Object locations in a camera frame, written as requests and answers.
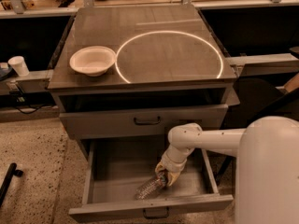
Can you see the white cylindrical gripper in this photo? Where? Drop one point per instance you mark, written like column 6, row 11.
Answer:
column 172, row 165

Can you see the clear plastic water bottle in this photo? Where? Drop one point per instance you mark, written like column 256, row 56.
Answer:
column 151, row 188

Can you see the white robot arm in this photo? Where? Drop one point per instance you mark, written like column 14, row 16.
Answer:
column 267, row 165

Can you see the grey open lower drawer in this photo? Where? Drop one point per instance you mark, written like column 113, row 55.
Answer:
column 118, row 166

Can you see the grey upper drawer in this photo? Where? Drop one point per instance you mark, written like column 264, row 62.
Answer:
column 119, row 123

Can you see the grey drawer cabinet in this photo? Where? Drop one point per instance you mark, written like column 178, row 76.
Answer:
column 165, row 57

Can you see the black office chair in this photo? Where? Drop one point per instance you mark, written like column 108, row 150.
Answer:
column 258, row 98

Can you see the white paper bowl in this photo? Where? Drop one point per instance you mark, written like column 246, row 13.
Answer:
column 92, row 61

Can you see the black pole on floor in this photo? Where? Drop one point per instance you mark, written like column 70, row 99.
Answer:
column 11, row 172

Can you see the white paper cup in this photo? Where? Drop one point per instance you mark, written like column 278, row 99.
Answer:
column 19, row 65

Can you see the dark plate at left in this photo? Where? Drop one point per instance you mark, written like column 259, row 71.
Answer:
column 5, row 73

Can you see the black lower drawer handle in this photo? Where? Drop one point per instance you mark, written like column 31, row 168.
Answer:
column 156, row 213

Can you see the black drawer handle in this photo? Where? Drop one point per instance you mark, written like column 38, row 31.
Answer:
column 156, row 213
column 150, row 122

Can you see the black upper drawer handle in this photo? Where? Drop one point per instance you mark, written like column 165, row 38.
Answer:
column 150, row 122

